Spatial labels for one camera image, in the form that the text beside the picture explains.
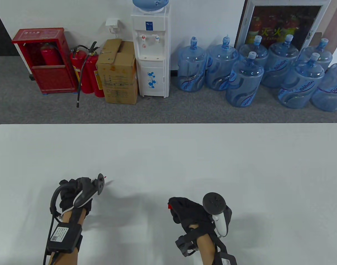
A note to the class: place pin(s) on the person's right hand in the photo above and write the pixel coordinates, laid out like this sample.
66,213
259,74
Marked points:
189,212

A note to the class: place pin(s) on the person's left hand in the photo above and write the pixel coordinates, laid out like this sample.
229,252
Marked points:
67,197

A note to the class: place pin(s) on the white marker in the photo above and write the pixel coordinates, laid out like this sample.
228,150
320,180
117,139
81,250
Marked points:
110,182

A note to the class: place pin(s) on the person's right forearm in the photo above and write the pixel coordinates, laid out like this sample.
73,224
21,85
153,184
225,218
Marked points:
205,248

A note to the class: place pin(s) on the person's left forearm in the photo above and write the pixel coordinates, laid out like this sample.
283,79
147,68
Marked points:
71,218

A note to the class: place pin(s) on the black white right hand controller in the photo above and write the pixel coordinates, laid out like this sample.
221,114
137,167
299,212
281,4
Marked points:
214,203

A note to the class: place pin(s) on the black wrist sensor box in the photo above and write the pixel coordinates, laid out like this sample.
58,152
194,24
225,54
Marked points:
65,237
228,260

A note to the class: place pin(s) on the red fire extinguisher cabinet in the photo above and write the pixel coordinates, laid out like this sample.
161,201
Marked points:
52,80

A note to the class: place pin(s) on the red fire extinguisher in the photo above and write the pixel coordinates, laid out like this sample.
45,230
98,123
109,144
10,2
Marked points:
77,66
49,56
91,73

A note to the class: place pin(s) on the brown cardboard box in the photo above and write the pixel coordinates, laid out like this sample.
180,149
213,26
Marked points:
117,80

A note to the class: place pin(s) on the group of blue water jugs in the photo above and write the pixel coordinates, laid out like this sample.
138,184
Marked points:
192,69

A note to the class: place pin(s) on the white water dispenser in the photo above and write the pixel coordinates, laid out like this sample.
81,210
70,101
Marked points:
153,71

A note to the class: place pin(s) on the blue dispenser bottle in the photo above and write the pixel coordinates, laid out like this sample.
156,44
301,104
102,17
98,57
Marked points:
150,4

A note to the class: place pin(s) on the framed poster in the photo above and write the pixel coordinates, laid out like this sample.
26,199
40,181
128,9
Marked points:
281,19

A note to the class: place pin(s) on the white wall socket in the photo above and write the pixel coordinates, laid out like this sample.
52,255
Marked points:
112,23

